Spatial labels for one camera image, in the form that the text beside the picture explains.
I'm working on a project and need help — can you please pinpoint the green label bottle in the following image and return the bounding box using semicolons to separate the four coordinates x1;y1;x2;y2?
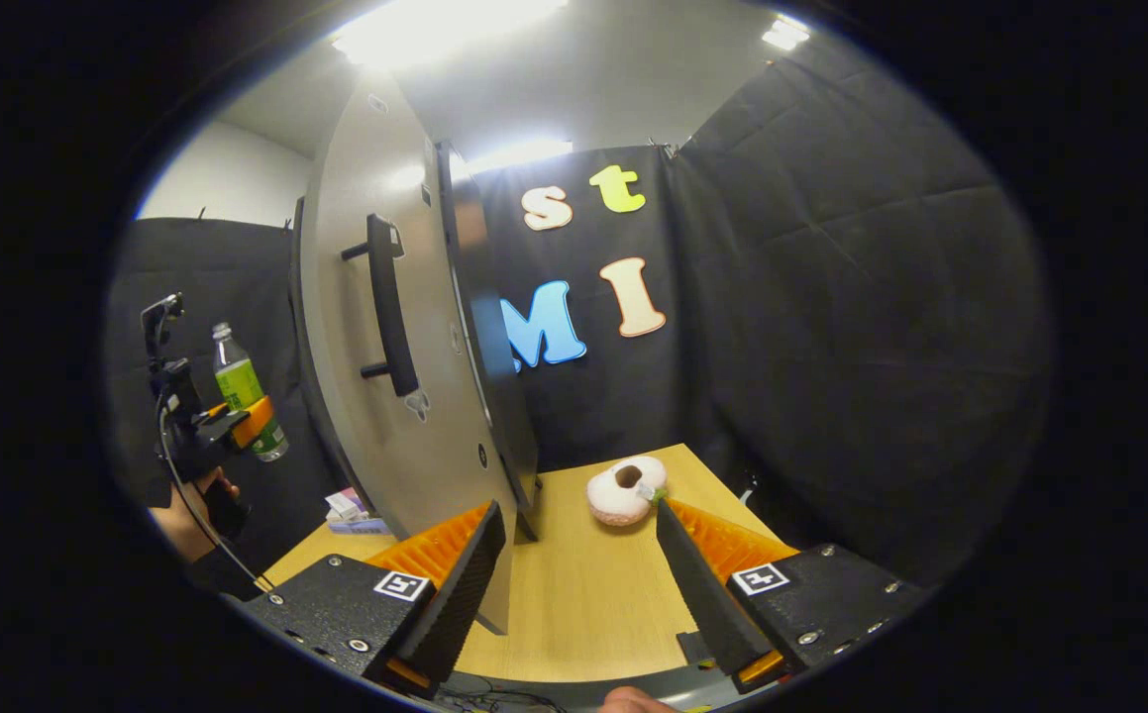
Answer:
211;322;290;463

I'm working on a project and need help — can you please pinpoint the black backdrop cloth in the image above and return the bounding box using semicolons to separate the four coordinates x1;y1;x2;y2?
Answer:
103;30;1055;585

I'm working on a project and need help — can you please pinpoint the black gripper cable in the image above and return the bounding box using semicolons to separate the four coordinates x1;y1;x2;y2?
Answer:
156;394;275;595

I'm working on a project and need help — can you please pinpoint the large ceiling light panel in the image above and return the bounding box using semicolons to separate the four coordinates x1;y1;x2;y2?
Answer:
331;0;572;72

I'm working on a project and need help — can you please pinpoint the grey cabinet door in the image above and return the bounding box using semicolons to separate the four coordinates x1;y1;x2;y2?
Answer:
288;69;540;635

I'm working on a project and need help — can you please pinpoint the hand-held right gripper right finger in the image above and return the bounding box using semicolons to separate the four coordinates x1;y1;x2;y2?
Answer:
655;497;931;694

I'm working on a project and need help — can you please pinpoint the black cabinet door handle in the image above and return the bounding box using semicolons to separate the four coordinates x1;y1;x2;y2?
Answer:
341;213;421;399

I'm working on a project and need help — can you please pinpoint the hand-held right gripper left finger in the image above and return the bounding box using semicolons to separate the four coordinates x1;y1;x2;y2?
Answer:
242;500;508;699

